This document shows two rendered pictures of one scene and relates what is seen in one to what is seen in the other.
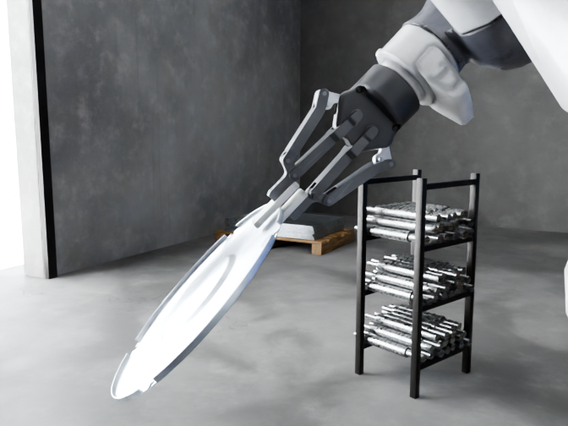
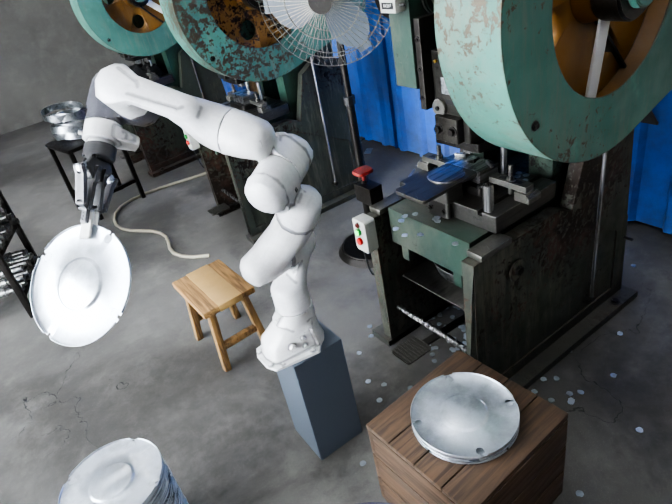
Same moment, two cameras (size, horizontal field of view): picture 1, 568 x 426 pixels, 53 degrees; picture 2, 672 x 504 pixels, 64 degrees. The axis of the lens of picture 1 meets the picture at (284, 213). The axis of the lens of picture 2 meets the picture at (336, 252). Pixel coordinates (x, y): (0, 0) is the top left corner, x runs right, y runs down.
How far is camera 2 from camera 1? 96 cm
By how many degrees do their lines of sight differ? 60
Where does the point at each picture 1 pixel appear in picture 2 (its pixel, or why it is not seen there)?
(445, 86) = (131, 141)
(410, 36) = (102, 124)
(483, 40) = (142, 120)
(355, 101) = (93, 161)
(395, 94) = (111, 151)
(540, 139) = not seen: outside the picture
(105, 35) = not seen: outside the picture
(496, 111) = not seen: outside the picture
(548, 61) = (207, 140)
